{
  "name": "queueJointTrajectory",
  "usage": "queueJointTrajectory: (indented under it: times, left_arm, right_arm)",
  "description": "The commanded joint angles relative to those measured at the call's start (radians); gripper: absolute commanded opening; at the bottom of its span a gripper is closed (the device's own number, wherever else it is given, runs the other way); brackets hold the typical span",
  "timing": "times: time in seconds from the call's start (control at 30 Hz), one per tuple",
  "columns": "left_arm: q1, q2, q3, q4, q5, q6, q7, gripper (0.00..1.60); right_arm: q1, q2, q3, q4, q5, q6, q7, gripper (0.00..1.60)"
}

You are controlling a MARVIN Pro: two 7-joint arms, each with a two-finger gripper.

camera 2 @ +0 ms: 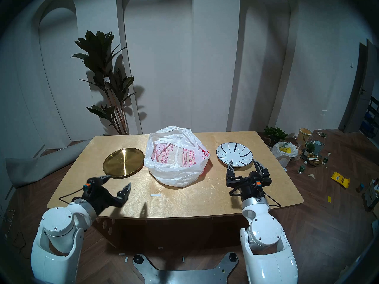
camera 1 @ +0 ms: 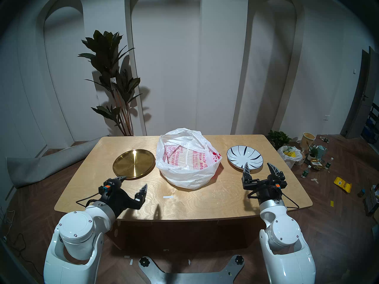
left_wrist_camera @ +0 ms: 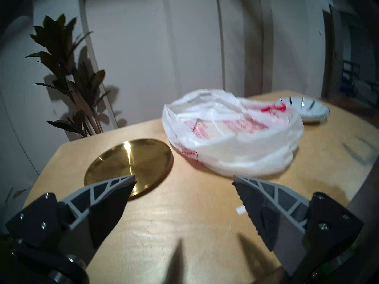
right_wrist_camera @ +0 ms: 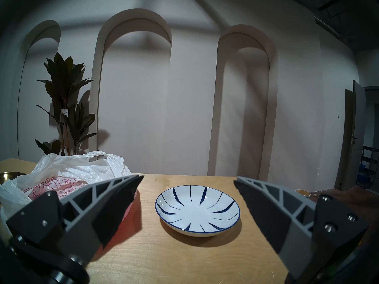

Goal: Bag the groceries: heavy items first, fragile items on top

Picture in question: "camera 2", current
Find grey rolled carpet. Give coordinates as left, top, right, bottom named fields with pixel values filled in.
left=5, top=138, right=92, bottom=188

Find white plastic bag red print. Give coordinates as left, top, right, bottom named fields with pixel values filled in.
left=144, top=126, right=211, bottom=188

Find dark shelf blue crates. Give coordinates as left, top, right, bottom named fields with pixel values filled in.
left=359, top=96, right=379, bottom=138

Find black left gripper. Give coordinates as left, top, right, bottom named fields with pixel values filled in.
left=81, top=175, right=132, bottom=216

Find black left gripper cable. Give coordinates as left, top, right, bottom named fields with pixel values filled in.
left=58, top=187, right=85, bottom=204

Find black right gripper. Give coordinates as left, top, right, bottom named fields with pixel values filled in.
left=227, top=159, right=272, bottom=202

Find round gold metal plate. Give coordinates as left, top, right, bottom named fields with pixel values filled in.
left=102, top=148, right=145, bottom=178

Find cardboard box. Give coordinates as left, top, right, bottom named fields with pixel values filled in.
left=364, top=179, right=379, bottom=211

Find white plate dark stripes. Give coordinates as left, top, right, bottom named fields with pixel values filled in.
left=216, top=142, right=254, bottom=167

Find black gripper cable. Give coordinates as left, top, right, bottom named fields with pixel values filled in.
left=58, top=187, right=85, bottom=204
left=229, top=187, right=282, bottom=208

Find beige round pot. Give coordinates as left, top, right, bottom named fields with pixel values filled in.
left=297, top=128, right=313, bottom=146

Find grey door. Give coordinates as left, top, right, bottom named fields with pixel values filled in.
left=338, top=39, right=379, bottom=134

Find tall dark leafy plant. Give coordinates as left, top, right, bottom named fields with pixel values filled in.
left=71, top=30, right=136, bottom=135

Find thin floor cables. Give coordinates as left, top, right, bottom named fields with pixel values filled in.
left=0, top=204, right=30, bottom=257

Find grey metal robot base plate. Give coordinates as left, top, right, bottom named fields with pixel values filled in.
left=132, top=252, right=239, bottom=284

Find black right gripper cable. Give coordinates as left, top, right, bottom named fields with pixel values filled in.
left=229, top=187, right=282, bottom=208

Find small green potted plant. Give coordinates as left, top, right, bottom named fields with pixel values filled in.
left=264, top=126, right=288, bottom=148

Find yellow snack package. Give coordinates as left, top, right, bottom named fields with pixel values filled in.
left=331, top=172, right=350, bottom=188

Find white trash bag yellow waste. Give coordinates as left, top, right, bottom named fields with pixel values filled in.
left=272, top=142, right=299, bottom=168

